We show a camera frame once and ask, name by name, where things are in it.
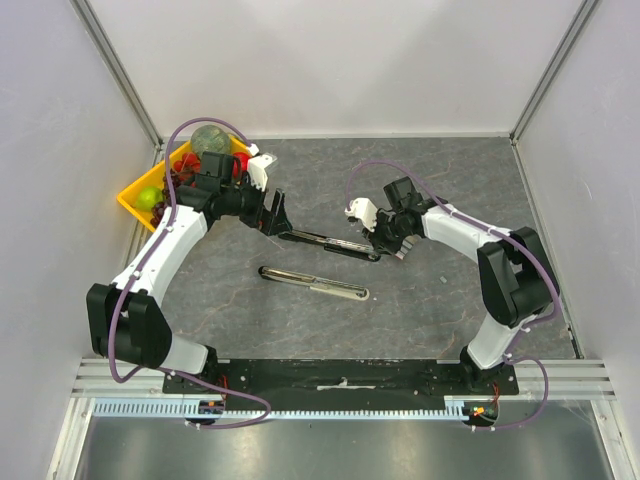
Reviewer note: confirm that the purple grape bunch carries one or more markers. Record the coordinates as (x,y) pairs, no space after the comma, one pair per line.
(158,209)

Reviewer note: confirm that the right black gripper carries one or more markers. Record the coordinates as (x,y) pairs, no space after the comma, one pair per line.
(382,234)

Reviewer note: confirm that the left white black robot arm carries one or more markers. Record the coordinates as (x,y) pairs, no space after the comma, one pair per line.
(125,318)

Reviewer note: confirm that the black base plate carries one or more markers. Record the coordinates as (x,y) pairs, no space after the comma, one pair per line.
(358,384)

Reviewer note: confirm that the white black stapler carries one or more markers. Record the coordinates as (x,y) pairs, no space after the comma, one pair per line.
(315,283)

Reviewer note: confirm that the red peach cluster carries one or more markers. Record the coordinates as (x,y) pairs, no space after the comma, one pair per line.
(188,163)

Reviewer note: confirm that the green melon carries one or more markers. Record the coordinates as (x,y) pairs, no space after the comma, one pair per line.
(210,138)

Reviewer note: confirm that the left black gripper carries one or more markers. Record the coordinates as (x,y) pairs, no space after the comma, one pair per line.
(267,221)

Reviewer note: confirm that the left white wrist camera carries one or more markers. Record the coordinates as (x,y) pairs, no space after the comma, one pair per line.
(259,166)

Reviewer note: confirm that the yellow plastic tray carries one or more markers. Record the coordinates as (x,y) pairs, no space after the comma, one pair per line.
(154,178)

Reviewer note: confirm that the red apple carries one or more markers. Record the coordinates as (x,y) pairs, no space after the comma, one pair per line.
(240,163)

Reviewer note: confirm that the light green lime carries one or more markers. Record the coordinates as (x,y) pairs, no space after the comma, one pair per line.
(148,198)

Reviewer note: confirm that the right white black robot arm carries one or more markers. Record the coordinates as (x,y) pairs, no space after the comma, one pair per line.
(516,279)

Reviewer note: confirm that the slotted cable duct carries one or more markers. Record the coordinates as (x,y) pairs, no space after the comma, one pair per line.
(196,409)

